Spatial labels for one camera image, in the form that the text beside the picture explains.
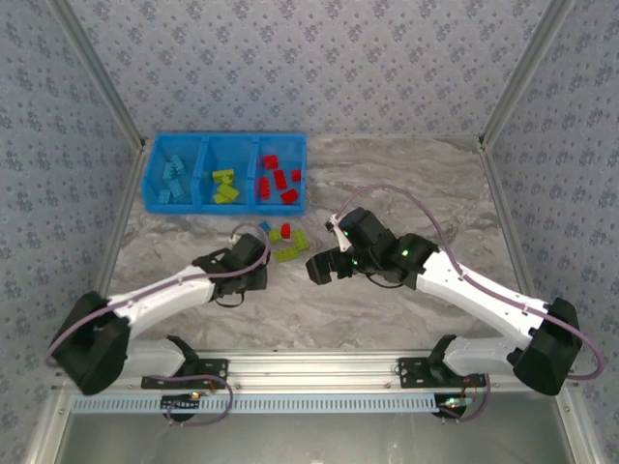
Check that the small red lego brick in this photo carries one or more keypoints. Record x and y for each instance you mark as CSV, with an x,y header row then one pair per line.
x,y
296,175

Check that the aluminum frame post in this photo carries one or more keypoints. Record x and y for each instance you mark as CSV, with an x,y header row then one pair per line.
x,y
97,72
527,72

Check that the aluminum base rail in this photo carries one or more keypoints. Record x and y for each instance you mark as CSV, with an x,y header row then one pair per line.
x,y
309,367

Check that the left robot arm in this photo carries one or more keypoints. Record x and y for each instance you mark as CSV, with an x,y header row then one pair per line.
x,y
159,295

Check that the green two-by-two lego brick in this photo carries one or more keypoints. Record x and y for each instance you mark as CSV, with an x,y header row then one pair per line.
x,y
275,235

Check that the blue two-by-four lego brick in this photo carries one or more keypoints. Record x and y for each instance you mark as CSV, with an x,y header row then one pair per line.
x,y
174,172
163,196
179,194

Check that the green two-by-four lego brick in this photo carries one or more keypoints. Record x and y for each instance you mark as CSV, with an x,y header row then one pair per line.
x,y
300,240
286,254
223,175

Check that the grey metal panel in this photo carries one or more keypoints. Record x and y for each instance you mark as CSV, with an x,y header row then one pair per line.
x,y
309,440

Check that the aluminum side rail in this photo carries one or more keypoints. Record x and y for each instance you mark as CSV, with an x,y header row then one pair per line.
x,y
118,217
505,217

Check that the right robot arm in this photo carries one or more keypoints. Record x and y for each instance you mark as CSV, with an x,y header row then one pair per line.
x,y
483,299

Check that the blue plastic bin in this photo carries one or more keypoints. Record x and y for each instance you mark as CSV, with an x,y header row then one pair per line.
x,y
208,198
302,198
155,193

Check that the blue two-by-two lego brick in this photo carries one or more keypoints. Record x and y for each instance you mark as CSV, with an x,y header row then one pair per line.
x,y
264,226

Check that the red two-by-two lego brick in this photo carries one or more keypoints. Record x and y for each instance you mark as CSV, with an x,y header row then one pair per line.
x,y
285,231
271,161

